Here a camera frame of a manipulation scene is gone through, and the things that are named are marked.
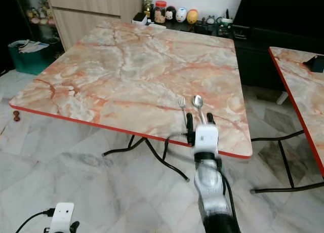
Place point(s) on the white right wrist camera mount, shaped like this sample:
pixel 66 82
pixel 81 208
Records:
pixel 207 138

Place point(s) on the dark display cabinet with figurines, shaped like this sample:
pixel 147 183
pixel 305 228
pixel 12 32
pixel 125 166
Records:
pixel 38 12

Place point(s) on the green mug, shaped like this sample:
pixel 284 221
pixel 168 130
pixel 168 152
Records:
pixel 226 27

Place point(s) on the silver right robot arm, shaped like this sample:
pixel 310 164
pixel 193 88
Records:
pixel 212 192

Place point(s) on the light wooden cabinet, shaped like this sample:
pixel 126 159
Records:
pixel 91 12

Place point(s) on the teal plastic bin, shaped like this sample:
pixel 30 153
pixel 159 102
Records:
pixel 30 62

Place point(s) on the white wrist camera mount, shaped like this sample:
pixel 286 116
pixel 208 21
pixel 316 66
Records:
pixel 207 138
pixel 64 217

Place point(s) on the small brown floor object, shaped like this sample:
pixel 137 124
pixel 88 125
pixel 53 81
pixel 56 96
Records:
pixel 16 116

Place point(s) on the white egg figure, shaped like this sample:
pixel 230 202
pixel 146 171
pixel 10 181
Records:
pixel 181 14

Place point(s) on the black television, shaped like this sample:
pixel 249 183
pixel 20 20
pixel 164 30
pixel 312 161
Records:
pixel 278 7

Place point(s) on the black egg figure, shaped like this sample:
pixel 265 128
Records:
pixel 171 14

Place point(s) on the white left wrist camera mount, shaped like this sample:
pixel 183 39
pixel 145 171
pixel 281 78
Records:
pixel 64 217

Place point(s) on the flat white box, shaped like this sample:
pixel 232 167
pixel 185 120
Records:
pixel 140 18

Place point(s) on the orange egg figure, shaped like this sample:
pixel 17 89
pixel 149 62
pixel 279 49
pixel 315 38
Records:
pixel 192 16

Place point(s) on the white papers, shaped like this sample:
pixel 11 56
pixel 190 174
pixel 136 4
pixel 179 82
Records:
pixel 30 45

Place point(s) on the gold trophy ornament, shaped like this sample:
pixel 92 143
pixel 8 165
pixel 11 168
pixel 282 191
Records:
pixel 148 5

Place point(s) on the small grey figurines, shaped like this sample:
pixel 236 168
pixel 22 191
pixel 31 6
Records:
pixel 208 21

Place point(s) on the marble pattern folding table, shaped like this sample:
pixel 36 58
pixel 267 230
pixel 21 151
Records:
pixel 304 91
pixel 131 71

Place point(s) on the silver metal fork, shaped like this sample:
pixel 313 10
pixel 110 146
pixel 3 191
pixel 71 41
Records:
pixel 183 105

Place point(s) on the red lid glass jar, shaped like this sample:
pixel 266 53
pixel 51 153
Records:
pixel 160 13

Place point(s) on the silver metal spoon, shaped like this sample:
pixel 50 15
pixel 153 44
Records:
pixel 197 101

